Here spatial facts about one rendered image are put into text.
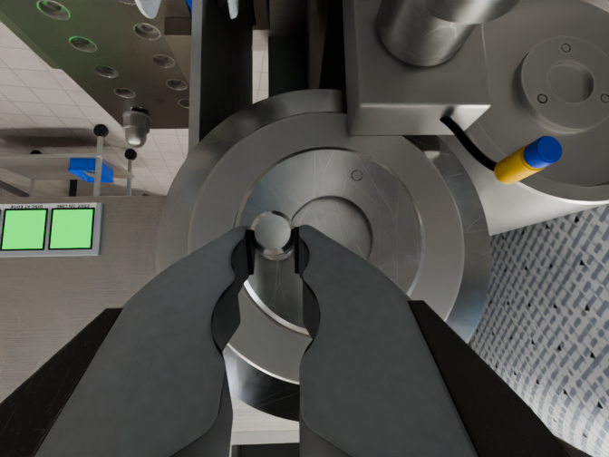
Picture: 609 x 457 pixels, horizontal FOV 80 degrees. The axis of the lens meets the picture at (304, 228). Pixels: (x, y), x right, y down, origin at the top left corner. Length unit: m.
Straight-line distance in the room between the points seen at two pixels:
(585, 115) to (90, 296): 0.52
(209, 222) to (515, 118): 0.15
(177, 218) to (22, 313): 0.44
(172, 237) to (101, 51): 0.31
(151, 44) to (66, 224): 0.26
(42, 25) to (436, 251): 0.39
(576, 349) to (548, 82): 0.18
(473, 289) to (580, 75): 0.12
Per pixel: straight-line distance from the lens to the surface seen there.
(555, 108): 0.22
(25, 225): 0.59
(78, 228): 0.56
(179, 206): 0.17
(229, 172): 0.16
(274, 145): 0.16
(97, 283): 0.55
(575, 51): 0.24
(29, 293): 0.59
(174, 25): 0.39
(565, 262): 0.32
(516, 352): 0.38
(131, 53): 0.45
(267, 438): 0.52
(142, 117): 0.56
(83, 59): 0.48
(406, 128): 0.16
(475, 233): 0.18
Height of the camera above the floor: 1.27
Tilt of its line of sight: 9 degrees down
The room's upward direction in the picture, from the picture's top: 179 degrees clockwise
